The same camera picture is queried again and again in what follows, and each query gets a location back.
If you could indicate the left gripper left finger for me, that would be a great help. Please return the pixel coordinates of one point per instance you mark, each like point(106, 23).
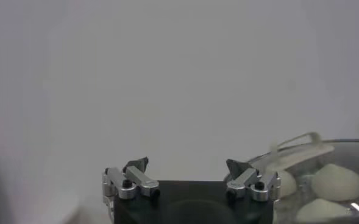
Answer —
point(142, 181)

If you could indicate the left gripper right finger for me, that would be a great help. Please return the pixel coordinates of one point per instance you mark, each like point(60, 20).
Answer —
point(243, 179)

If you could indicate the white steamed baozi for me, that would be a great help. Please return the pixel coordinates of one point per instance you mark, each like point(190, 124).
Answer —
point(337, 182)
point(287, 184)
point(319, 210)

